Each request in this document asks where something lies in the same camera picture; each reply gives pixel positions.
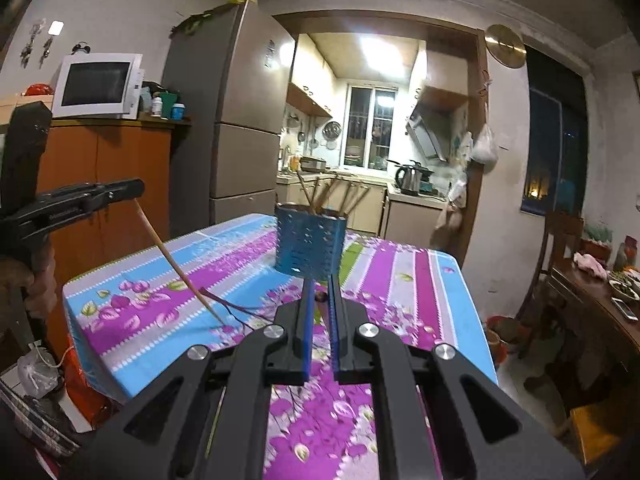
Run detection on bunch of wooden chopsticks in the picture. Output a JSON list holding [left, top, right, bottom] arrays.
[[296, 169, 372, 217]]

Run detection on hanging keys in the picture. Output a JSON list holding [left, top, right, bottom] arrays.
[[19, 21, 55, 70]]

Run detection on floral purple tablecloth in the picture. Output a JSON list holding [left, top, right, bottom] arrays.
[[62, 212, 501, 480]]

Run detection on kitchen ceiling lamp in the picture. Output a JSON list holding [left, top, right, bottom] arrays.
[[357, 34, 423, 70]]

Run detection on pink cloth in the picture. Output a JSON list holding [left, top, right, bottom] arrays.
[[572, 252, 609, 279]]

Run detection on white microwave oven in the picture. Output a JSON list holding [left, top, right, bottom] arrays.
[[51, 52, 146, 121]]

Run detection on beige refrigerator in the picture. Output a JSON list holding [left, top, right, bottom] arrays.
[[161, 1, 297, 242]]

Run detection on beige hanging bag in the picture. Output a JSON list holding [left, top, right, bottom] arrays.
[[433, 180, 469, 247]]

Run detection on orange wooden cabinet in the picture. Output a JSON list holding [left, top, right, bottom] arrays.
[[0, 94, 192, 366]]

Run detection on white hanging plastic bag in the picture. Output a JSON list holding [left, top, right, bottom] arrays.
[[472, 124, 499, 165]]

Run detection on wooden stool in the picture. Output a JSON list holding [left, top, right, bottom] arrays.
[[564, 399, 638, 467]]

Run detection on dark window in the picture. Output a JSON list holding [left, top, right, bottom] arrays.
[[521, 46, 590, 217]]

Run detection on red bucket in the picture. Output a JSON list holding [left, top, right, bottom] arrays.
[[486, 315, 532, 362]]

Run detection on plate of food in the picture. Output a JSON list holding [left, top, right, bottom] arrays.
[[606, 269, 640, 302]]

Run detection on steel electric kettle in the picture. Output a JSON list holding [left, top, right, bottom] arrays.
[[395, 161, 424, 197]]

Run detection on kitchen window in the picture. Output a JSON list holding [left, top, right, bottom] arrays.
[[344, 85, 399, 167]]

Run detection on person's left hand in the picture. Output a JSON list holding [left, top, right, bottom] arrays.
[[0, 254, 59, 322]]

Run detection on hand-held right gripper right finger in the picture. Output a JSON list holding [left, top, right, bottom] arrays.
[[328, 276, 586, 480]]

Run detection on dark wooden side table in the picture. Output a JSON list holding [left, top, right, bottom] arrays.
[[544, 255, 640, 413]]

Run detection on single wooden chopstick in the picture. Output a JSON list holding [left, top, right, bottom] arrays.
[[135, 198, 224, 326]]

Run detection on wooden wall cabinet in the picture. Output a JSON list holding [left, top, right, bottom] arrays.
[[287, 81, 334, 119]]

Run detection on range hood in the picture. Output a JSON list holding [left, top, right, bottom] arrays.
[[405, 104, 452, 162]]

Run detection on plaid cloth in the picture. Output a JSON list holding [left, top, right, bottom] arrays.
[[0, 367, 81, 458]]

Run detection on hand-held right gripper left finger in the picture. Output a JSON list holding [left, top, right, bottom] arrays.
[[65, 276, 317, 480]]

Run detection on orange plastic bag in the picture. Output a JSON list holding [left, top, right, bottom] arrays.
[[64, 347, 113, 428]]

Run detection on smartphone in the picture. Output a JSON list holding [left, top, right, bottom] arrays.
[[611, 298, 640, 322]]

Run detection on round gold wall plate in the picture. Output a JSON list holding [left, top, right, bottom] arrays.
[[485, 23, 527, 69]]

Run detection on blue perforated chopstick holder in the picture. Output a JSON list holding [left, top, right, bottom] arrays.
[[273, 202, 349, 282]]

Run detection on small white plastic bag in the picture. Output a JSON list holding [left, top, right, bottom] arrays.
[[16, 354, 60, 400]]

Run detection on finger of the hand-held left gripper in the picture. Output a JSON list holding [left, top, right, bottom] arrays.
[[14, 178, 147, 235]]

